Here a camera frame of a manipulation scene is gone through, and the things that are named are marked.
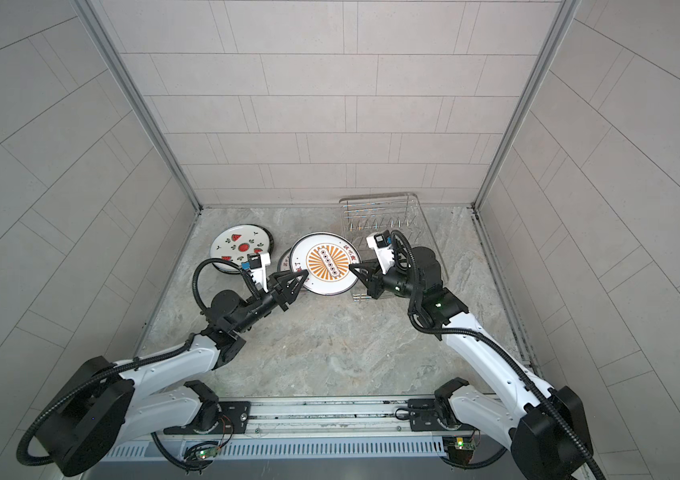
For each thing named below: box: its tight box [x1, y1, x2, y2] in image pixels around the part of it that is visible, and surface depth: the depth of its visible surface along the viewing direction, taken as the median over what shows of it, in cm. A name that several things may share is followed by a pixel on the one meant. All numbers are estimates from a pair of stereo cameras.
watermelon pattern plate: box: [210, 224, 274, 275], surface depth 104 cm
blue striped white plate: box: [210, 224, 275, 275], surface depth 104 cm
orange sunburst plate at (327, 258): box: [289, 232, 362, 296], surface depth 71 cm
